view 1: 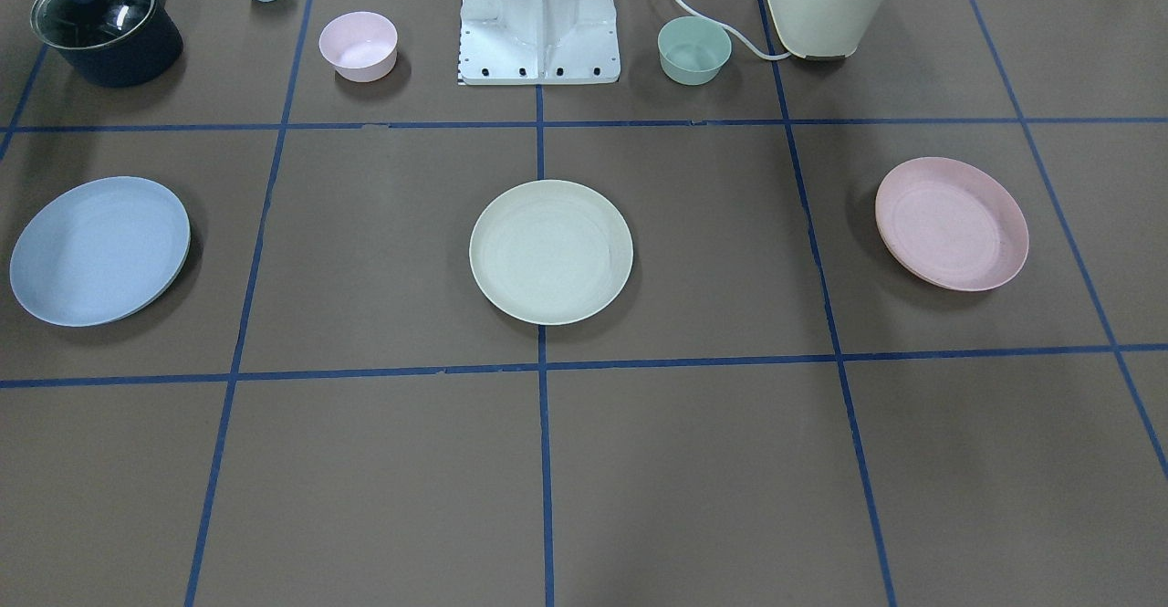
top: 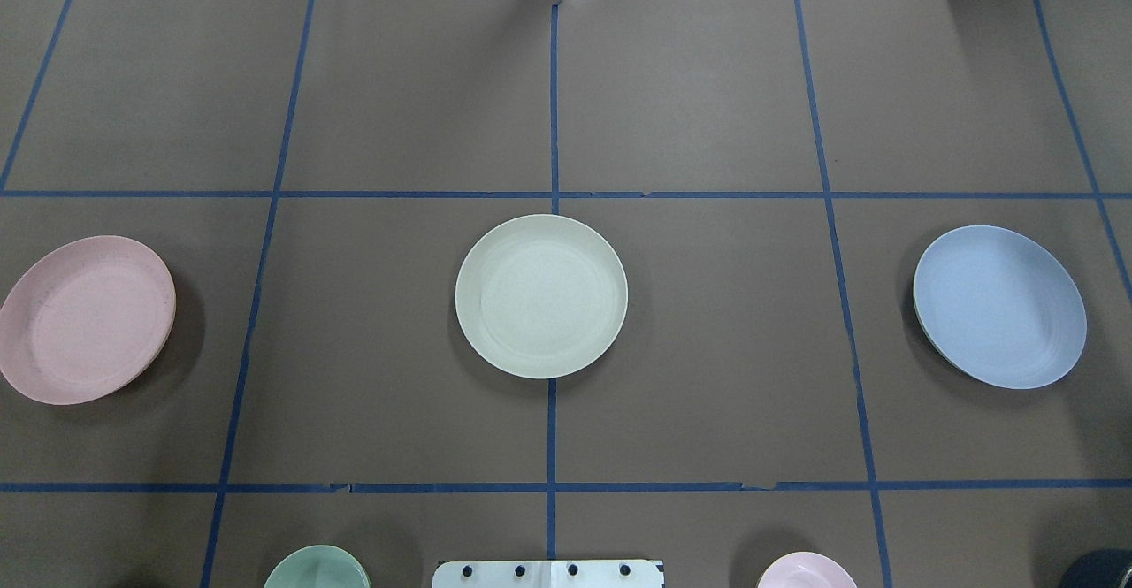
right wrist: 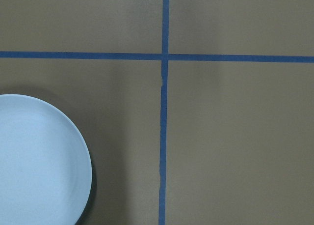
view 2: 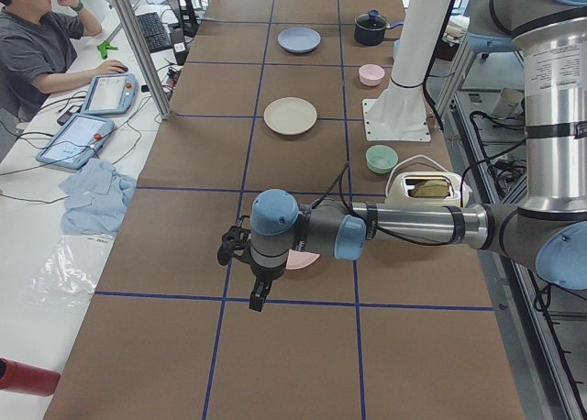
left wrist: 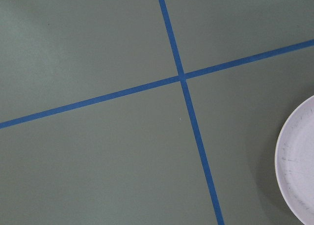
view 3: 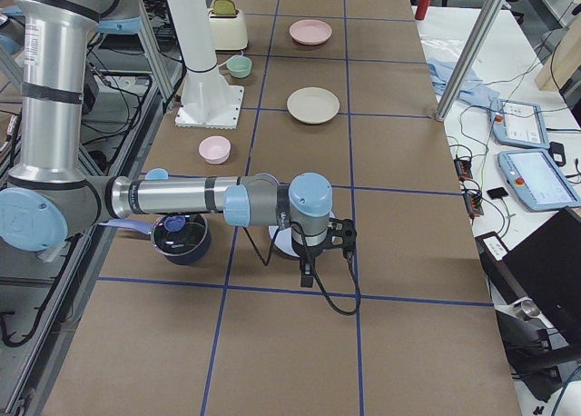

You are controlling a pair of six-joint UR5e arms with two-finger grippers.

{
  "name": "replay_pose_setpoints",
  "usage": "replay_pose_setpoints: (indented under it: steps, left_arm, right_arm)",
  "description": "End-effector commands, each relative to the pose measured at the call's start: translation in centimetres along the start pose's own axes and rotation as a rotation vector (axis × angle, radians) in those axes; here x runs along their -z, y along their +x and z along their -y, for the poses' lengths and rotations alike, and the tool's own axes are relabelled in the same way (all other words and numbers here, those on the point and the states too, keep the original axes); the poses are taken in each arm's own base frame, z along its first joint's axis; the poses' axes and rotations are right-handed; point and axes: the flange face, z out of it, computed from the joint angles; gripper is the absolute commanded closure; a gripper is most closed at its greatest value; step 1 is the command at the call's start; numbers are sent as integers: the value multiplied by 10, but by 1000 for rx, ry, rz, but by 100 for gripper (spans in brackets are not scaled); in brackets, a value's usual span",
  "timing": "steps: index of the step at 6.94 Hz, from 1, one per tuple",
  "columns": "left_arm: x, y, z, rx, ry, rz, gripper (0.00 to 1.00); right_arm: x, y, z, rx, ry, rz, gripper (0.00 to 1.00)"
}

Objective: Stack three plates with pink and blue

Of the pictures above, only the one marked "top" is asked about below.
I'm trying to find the blue plate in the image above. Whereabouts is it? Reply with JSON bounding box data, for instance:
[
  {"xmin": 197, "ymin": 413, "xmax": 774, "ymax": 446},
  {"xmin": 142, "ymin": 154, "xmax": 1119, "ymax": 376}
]
[{"xmin": 914, "ymin": 225, "xmax": 1089, "ymax": 390}]

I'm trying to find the pink plate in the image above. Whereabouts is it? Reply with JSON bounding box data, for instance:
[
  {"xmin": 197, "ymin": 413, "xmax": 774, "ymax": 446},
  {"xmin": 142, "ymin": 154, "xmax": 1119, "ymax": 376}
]
[{"xmin": 1, "ymin": 236, "xmax": 177, "ymax": 406}]

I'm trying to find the cream white plate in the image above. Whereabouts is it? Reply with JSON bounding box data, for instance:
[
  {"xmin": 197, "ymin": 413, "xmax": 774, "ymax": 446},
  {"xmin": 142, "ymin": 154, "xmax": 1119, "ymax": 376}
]
[{"xmin": 454, "ymin": 214, "xmax": 631, "ymax": 381}]

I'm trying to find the pink bowl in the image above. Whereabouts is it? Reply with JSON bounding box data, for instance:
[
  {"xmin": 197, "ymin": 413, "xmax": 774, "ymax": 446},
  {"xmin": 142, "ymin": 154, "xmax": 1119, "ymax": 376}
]
[{"xmin": 756, "ymin": 551, "xmax": 857, "ymax": 588}]

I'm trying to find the green bowl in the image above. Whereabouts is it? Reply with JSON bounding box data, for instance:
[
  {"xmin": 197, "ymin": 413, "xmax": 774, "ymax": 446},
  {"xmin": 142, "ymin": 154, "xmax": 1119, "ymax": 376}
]
[{"xmin": 264, "ymin": 545, "xmax": 371, "ymax": 587}]

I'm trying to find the dark round container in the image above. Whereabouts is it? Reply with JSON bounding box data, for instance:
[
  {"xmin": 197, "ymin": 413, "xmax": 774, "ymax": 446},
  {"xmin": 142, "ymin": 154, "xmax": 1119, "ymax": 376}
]
[{"xmin": 1058, "ymin": 549, "xmax": 1131, "ymax": 588}]

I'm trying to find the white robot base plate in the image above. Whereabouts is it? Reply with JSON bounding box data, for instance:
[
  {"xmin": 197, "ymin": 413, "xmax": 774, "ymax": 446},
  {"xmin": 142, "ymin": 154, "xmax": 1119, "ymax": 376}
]
[{"xmin": 432, "ymin": 559, "xmax": 666, "ymax": 587}]

